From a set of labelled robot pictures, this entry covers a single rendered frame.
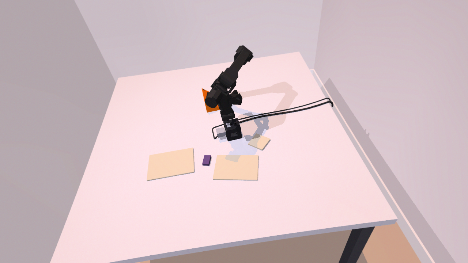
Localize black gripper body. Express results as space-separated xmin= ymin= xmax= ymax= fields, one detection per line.
xmin=218 ymin=95 xmax=235 ymax=121

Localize purple rectangular block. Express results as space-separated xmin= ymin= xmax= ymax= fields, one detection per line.
xmin=202 ymin=155 xmax=211 ymax=166

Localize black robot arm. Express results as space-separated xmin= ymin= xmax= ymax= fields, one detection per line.
xmin=205 ymin=46 xmax=253 ymax=108

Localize black usb cable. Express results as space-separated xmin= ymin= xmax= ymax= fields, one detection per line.
xmin=212 ymin=98 xmax=330 ymax=139

